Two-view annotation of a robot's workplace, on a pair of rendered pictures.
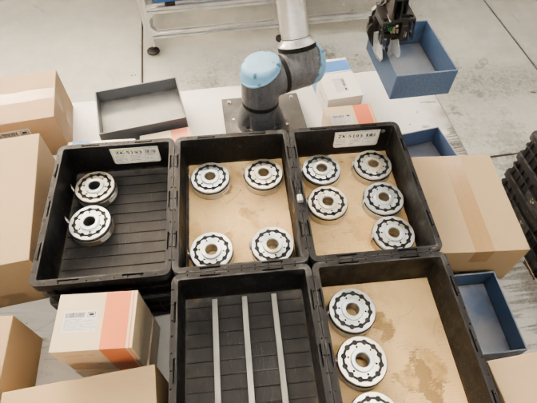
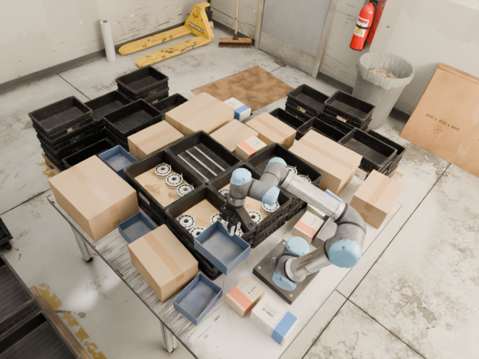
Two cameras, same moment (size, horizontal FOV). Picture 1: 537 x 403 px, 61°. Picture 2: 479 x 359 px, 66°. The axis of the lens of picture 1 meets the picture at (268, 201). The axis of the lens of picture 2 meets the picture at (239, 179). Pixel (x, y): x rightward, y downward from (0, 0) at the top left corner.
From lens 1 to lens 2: 199 cm
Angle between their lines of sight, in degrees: 73
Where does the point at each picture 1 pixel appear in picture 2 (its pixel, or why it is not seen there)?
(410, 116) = (219, 339)
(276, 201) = not seen: hidden behind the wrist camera
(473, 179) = (163, 266)
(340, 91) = (264, 305)
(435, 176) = (182, 258)
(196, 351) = (223, 164)
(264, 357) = (203, 171)
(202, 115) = not seen: hidden behind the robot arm
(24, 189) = (316, 162)
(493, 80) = not seen: outside the picture
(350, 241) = (200, 216)
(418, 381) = (154, 187)
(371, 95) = (253, 342)
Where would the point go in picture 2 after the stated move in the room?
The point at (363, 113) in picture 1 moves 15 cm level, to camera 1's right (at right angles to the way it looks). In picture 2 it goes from (242, 299) to (217, 317)
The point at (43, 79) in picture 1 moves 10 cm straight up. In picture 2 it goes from (383, 206) to (389, 195)
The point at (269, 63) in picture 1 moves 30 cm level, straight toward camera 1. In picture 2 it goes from (293, 245) to (254, 206)
